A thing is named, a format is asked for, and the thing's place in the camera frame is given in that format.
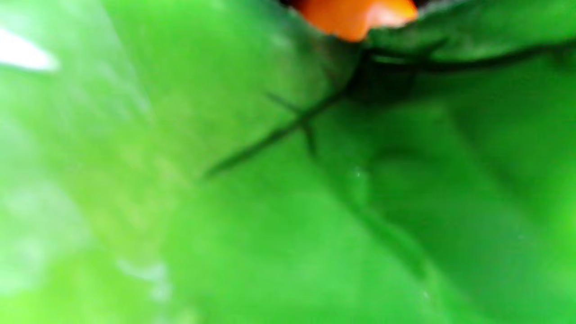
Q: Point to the leafy orange carrot object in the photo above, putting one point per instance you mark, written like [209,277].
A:
[360,180]

